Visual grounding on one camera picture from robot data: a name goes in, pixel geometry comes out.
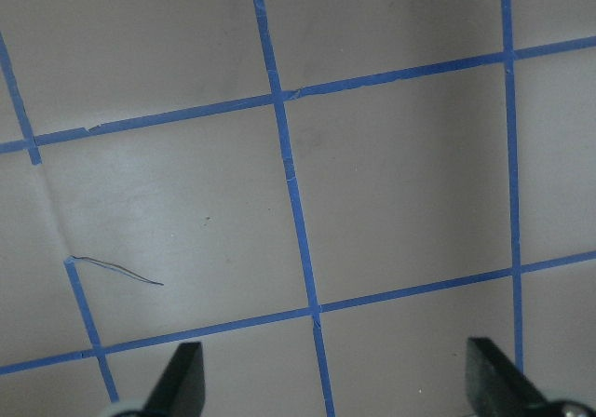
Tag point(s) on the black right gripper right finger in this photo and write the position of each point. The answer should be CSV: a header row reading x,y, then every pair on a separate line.
x,y
496,388

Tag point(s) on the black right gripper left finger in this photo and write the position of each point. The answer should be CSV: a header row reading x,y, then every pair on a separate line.
x,y
179,391

